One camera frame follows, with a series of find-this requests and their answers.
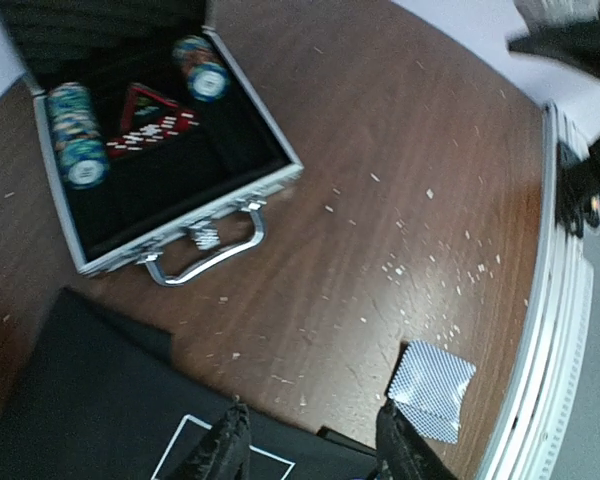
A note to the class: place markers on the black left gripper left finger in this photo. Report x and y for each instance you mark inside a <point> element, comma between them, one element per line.
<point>223,453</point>

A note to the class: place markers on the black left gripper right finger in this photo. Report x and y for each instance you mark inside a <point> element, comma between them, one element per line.
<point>401,453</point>

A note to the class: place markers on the dealt card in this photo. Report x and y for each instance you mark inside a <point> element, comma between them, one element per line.
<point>428,388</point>

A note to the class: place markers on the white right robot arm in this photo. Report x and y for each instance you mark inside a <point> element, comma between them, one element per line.
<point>567,32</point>

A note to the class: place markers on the black poker table mat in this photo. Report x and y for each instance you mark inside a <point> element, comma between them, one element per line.
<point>99,399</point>

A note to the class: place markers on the aluminium poker chip case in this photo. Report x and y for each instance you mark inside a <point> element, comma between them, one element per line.
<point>179,208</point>

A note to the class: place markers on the red dice set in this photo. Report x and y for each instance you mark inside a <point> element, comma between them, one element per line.
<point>151,133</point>

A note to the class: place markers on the left chip row in case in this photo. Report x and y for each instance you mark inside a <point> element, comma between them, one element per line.
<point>80,151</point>

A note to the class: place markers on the chip row in case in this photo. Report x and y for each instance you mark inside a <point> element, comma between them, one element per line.
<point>206,77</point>
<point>80,151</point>

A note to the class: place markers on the red triangle card in case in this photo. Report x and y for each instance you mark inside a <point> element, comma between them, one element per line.
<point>142,106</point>

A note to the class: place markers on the right chip row in case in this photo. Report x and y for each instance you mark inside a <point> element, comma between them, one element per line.
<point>206,77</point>

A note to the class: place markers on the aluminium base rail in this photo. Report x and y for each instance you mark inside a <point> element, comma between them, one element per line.
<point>536,410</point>

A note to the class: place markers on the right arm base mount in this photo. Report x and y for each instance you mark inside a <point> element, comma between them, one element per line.
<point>578,191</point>

